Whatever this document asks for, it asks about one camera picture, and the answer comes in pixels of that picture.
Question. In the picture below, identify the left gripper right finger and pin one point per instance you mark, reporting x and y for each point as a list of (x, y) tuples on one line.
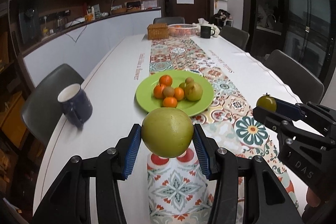
[(265, 198)]

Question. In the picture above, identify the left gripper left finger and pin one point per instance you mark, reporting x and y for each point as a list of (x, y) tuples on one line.
[(67, 199)]

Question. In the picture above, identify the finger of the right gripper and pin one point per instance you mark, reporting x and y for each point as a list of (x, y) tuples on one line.
[(271, 120), (294, 112)]

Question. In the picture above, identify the small green citrus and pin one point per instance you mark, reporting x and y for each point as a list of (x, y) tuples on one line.
[(267, 102)]

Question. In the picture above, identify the large yellow pear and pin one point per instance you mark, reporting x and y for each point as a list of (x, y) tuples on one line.
[(193, 91)]

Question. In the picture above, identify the small orange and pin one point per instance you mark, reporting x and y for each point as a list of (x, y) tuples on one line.
[(179, 94)]

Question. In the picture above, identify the green apple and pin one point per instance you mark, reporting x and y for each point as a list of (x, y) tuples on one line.
[(167, 132)]

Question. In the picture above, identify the brown kiwi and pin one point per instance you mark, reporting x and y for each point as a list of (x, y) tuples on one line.
[(168, 91)]

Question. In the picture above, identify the orange mandarin front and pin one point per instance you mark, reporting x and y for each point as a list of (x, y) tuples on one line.
[(170, 102)]

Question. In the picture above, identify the person right hand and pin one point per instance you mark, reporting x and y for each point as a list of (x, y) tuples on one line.
[(312, 199)]

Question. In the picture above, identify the right near grey chair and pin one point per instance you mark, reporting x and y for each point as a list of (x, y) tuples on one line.
[(301, 81)]

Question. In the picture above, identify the patterned table runner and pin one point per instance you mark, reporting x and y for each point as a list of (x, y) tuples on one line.
[(178, 191)]

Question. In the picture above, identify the right far grey chair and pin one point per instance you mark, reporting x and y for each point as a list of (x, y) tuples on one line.
[(237, 37)]

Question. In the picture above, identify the kiwi on plate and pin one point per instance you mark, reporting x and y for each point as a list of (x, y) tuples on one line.
[(189, 80)]

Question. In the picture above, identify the green citrus on plate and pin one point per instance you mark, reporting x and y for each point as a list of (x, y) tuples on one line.
[(182, 85)]

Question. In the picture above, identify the navy blue mug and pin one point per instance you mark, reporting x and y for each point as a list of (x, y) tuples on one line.
[(75, 105)]

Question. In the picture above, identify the left near grey chair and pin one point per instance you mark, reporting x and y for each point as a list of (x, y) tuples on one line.
[(41, 112)]

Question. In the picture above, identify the black mug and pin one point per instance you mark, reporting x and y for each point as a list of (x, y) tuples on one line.
[(206, 32)]

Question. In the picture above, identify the mandarin on plate back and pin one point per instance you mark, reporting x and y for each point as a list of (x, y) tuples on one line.
[(166, 80)]

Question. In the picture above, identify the mandarin on plate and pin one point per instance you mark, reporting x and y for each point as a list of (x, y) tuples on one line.
[(166, 80), (158, 91)]

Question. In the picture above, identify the mandarin on plate left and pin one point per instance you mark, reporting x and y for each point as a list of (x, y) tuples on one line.
[(158, 91)]

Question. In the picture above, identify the white tissue pile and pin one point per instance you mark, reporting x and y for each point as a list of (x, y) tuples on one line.
[(202, 22)]

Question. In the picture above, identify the green plate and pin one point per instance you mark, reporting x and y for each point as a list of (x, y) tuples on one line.
[(146, 100)]

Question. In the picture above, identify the pink fruit basket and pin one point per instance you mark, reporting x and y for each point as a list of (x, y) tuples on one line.
[(182, 30)]

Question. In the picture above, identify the end grey chair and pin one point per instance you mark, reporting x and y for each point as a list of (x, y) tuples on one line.
[(170, 20)]

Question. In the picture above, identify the woven wicker basket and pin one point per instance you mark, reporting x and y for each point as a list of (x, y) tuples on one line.
[(157, 31)]

